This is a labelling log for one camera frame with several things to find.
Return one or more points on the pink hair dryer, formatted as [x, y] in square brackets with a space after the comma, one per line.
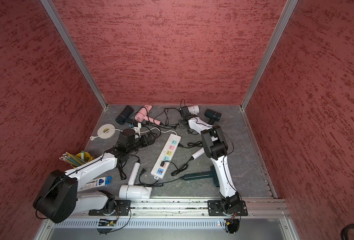
[143, 115]

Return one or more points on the dark green hair dryer back right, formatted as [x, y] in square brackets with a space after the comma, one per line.
[213, 116]

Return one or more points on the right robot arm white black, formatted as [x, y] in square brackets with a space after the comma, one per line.
[216, 149]

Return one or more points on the white power strip coloured sockets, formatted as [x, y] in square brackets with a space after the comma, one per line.
[165, 157]

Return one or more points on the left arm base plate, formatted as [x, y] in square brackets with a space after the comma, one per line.
[113, 208]

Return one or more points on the dark green hair dryer front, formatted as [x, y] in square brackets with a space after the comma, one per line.
[211, 174]

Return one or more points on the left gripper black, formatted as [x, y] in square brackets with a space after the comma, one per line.
[151, 141]

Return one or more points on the dark green hair dryer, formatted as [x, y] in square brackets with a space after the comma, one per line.
[213, 116]
[211, 174]

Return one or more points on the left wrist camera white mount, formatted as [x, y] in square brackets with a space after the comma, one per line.
[137, 128]

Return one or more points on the black hair dryer back left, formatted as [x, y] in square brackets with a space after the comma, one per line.
[125, 116]

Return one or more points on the yellow pencil cup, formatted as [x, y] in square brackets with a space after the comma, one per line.
[77, 160]

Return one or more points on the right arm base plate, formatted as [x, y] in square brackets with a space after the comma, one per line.
[214, 209]

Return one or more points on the white blue box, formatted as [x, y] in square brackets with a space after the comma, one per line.
[96, 183]

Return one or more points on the large white hair dryer front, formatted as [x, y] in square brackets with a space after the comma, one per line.
[130, 191]

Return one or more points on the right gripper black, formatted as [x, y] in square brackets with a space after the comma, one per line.
[182, 123]

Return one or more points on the white tape roll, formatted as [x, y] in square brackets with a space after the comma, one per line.
[106, 131]

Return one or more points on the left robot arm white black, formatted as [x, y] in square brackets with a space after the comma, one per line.
[61, 195]

